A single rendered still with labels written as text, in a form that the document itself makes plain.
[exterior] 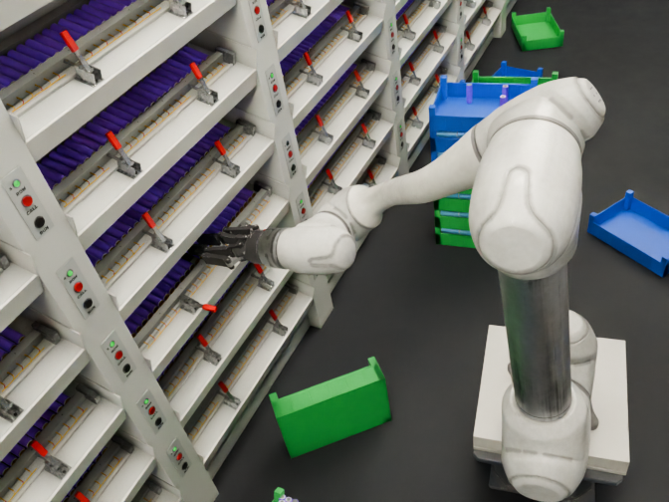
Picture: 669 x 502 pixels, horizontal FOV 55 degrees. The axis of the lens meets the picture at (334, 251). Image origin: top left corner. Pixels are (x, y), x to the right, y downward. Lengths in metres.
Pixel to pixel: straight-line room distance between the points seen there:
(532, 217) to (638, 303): 1.41
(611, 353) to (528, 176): 0.94
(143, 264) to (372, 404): 0.75
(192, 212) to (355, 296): 0.89
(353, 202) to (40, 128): 0.63
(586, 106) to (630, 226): 1.51
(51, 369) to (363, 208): 0.68
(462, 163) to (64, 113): 0.65
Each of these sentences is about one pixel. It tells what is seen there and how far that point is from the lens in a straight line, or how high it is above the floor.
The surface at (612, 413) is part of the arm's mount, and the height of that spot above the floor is 0.26.
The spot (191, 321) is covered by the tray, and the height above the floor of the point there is 0.54.
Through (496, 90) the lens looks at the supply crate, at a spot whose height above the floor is 0.51.
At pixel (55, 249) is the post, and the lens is 1.18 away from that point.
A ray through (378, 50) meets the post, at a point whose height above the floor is 0.62.
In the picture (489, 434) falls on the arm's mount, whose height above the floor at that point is 0.26.
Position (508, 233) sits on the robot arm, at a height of 1.04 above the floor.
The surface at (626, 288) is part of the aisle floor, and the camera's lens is 2.25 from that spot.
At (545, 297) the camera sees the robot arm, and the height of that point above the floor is 0.87.
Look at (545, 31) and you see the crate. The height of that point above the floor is 0.00.
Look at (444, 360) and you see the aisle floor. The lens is 2.00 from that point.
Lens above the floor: 1.59
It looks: 42 degrees down
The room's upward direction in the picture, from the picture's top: 11 degrees counter-clockwise
